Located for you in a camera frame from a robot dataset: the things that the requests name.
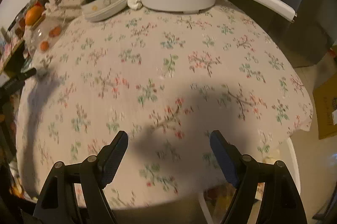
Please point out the white stacked bowls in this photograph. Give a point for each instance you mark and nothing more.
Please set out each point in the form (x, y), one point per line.
(99, 10)

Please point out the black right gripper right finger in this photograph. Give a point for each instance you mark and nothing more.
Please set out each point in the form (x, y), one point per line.
(228, 157)

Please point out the cork jar lid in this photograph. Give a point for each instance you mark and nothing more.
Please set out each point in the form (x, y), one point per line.
(38, 22)

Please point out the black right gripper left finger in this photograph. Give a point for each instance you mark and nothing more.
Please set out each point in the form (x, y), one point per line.
(110, 157)

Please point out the white plastic trash bin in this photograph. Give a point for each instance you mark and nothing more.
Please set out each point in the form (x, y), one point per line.
(268, 191)

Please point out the small tangerine in jar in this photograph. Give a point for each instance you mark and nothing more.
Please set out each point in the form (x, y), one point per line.
(44, 46)

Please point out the floral tablecloth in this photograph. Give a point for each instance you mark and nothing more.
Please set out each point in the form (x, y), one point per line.
(168, 80)

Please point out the large orange fruit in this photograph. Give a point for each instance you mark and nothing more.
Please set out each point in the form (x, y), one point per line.
(33, 15)

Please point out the clear glass jar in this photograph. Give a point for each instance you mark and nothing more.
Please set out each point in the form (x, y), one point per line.
(33, 38)

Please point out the garlic bulb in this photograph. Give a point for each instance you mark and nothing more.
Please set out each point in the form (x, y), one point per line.
(134, 4)

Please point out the lower cardboard box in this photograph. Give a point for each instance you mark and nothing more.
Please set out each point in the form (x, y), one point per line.
(325, 97)

